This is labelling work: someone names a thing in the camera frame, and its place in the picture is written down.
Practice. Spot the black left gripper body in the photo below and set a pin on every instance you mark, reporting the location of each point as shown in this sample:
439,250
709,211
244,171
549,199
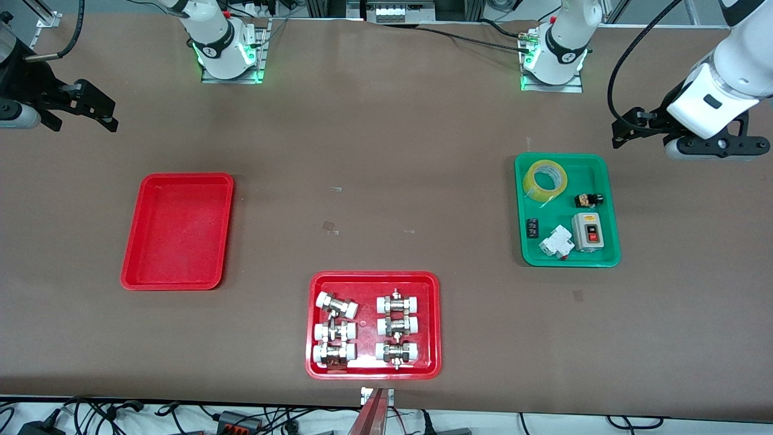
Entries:
656,122

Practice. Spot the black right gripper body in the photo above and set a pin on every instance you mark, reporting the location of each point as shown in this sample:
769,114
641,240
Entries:
27,81

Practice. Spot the yellow clear packing tape roll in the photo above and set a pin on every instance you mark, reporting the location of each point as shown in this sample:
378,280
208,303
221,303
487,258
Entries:
534,184

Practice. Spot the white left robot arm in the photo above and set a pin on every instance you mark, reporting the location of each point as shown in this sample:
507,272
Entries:
737,66

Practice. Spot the red plastic tray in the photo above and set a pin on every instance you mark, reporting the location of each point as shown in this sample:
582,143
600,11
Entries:
368,362
178,232

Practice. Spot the green plastic tray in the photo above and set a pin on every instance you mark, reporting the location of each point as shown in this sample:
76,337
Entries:
564,257

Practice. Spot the white circuit breaker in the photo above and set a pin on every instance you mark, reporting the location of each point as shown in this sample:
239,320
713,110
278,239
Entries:
555,241

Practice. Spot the white power strip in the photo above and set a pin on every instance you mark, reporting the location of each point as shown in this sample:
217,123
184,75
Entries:
259,7

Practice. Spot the white-capped metal pipe fitting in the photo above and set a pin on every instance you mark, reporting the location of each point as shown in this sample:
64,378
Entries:
336,305
333,353
334,331
397,326
397,303
397,352

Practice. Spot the black power adapter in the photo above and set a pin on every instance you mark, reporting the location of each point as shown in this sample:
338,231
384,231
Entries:
39,428

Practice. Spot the black orange connector box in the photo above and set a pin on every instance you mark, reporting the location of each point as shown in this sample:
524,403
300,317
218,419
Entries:
238,421

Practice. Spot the black plug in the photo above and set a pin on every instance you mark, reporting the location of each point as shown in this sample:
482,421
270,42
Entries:
444,430

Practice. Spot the red metal bar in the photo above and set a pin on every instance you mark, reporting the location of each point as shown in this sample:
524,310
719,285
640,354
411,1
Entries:
369,417

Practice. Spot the aluminium frame profile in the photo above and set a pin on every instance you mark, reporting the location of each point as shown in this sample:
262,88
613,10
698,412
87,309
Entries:
48,13

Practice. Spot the black orange push-button switch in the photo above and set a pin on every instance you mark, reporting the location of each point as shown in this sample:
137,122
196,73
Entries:
587,200

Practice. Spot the grey switch box red button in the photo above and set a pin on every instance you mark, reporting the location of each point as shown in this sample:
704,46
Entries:
587,232

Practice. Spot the small metal bracket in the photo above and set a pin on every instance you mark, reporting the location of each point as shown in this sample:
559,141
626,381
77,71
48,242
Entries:
365,396

